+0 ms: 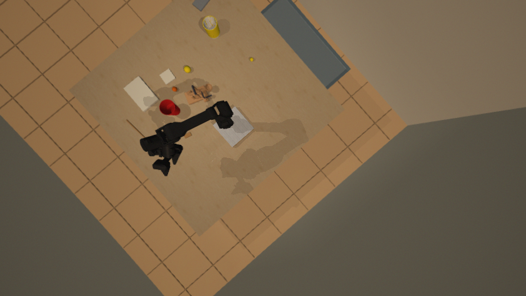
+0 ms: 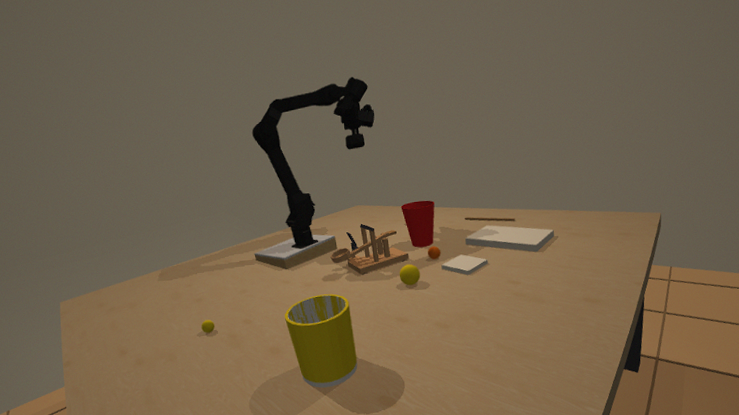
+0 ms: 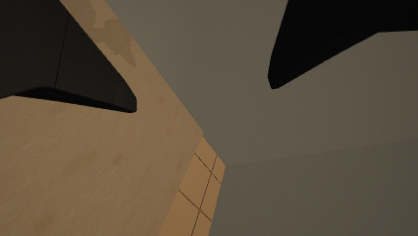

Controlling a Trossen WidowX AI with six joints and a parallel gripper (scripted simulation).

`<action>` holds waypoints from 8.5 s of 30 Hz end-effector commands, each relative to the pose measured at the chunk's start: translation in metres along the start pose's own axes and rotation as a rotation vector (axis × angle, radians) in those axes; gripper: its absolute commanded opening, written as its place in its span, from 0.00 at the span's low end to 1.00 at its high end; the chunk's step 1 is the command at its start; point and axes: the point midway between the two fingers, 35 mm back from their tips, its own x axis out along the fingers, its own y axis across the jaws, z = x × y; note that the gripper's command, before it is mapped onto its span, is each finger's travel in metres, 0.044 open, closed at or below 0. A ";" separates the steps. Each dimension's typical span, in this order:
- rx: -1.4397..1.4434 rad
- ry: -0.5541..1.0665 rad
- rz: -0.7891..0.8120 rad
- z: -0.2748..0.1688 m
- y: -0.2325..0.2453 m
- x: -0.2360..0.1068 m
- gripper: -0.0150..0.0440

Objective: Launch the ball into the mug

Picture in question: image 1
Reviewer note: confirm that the dark red cup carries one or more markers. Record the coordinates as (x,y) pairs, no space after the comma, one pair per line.
(167,107)

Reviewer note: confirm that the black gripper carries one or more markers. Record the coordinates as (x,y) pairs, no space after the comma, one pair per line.
(169,152)

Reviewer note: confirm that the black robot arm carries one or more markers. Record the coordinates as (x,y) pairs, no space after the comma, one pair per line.
(172,132)

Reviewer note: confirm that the yellow cylindrical cup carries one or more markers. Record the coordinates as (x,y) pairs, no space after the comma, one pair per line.
(211,26)

